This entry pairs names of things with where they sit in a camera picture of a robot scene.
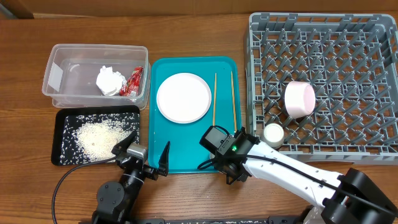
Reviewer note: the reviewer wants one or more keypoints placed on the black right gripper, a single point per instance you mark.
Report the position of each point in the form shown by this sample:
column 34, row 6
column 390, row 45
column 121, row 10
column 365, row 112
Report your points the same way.
column 242, row 175

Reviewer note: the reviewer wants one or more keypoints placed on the white round plate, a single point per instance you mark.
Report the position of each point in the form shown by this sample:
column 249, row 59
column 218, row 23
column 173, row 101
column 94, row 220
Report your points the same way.
column 183, row 98

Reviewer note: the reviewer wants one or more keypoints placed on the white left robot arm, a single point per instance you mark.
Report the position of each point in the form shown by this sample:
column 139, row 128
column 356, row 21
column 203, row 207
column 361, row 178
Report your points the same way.
column 116, row 198

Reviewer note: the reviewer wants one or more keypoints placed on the white plastic cup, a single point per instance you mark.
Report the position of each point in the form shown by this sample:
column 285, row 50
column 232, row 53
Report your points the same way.
column 273, row 135

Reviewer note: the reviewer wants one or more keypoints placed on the teal serving tray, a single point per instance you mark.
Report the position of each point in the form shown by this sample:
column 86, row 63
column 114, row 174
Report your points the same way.
column 185, row 151

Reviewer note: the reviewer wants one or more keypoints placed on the pink bowl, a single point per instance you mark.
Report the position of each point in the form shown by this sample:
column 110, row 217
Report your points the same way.
column 299, row 99

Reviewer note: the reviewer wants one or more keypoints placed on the white napkin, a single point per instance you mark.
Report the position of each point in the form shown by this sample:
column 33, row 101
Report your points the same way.
column 110, row 82

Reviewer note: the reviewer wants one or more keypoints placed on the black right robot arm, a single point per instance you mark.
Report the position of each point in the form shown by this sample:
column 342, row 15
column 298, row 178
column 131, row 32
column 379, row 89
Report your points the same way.
column 335, row 198

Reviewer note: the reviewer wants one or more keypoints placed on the grey dish rack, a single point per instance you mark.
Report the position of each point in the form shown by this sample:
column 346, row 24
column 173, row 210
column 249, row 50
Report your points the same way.
column 350, row 60

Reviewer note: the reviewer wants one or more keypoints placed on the black tray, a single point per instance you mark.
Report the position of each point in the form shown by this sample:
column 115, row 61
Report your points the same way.
column 61, row 115

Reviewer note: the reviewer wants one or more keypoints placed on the wooden chopstick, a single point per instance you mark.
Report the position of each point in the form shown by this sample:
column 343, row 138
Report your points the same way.
column 214, row 100
column 233, row 102

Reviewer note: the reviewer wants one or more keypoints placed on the red snack wrapper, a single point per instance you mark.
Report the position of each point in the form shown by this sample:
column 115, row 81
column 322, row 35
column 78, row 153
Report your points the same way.
column 131, row 87

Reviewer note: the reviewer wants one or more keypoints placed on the clear plastic bin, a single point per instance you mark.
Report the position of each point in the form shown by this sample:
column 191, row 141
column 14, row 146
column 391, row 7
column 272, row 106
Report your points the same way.
column 72, row 69

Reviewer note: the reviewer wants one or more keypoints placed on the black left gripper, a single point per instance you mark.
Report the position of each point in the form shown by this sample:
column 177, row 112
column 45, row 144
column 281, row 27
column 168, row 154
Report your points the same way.
column 163, row 165

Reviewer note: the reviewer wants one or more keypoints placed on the spilled rice pile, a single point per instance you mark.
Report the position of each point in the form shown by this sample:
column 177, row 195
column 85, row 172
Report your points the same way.
column 91, row 137

